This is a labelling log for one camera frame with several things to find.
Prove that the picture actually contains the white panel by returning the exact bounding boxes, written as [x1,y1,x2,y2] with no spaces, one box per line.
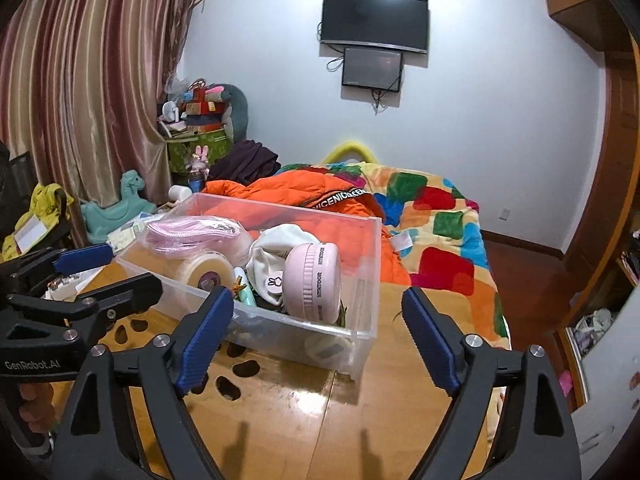
[570,300,640,461]

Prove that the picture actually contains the person's left hand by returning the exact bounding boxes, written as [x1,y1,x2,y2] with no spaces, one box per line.
[17,384,57,433]

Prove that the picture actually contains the white cloth pouch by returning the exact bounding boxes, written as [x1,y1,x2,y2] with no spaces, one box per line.
[248,225,312,307]

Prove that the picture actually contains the green patterned box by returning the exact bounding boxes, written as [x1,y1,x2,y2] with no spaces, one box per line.
[166,129,233,187]

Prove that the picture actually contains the wooden desk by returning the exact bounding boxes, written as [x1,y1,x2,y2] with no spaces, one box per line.
[50,260,511,480]

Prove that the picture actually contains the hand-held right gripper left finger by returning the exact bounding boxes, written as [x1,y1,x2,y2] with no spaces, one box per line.
[52,285,236,480]

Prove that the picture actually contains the orange padded jacket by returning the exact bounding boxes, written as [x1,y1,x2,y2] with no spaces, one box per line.
[202,169,401,287]

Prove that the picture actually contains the cream tape roll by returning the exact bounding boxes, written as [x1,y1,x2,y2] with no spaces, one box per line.
[175,247,237,292]

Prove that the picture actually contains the striped pink curtain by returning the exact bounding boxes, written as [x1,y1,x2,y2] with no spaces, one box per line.
[0,0,211,226]

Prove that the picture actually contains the large wall television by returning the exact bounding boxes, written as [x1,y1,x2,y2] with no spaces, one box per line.
[320,0,430,56]

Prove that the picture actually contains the grey plush cushion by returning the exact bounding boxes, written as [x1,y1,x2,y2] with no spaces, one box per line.
[220,82,250,146]

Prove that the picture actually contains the wooden wardrobe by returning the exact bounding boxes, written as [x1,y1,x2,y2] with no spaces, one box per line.
[540,0,640,311]

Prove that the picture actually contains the clear plastic storage box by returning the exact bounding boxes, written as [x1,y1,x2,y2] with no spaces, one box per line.
[116,192,384,384]

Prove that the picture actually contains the red patchwork plush toy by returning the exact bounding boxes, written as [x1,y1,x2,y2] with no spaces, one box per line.
[181,85,226,122]

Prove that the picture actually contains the green rocking horse toy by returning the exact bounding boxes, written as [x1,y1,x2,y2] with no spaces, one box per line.
[81,170,151,247]

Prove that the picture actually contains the yellow-green foam ring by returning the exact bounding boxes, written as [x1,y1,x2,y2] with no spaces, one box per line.
[321,142,373,167]

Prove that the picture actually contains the colourful patchwork blanket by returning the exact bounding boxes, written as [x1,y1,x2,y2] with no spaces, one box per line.
[280,160,512,352]

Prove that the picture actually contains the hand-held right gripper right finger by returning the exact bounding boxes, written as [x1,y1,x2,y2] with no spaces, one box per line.
[401,286,583,480]

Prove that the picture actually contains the dark purple clothes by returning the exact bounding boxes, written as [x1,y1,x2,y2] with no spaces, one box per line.
[207,139,282,184]

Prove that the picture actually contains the black mesh chair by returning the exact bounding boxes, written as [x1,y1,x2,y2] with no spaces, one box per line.
[0,142,39,261]

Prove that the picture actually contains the pink braided rope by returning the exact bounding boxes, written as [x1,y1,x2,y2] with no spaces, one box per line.
[146,215,251,257]

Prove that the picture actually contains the yellow cloth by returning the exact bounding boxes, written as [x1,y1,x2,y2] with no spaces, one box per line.
[1,183,75,257]

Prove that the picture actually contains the pink round case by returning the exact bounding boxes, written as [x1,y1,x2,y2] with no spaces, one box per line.
[282,242,344,322]

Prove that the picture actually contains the green and white tube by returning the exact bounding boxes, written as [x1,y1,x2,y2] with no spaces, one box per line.
[234,267,257,307]

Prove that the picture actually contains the small wall monitor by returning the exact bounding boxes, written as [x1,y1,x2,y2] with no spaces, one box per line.
[342,47,404,93]

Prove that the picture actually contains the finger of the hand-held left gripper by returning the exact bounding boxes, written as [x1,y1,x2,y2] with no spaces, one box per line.
[0,242,115,282]
[7,272,164,347]

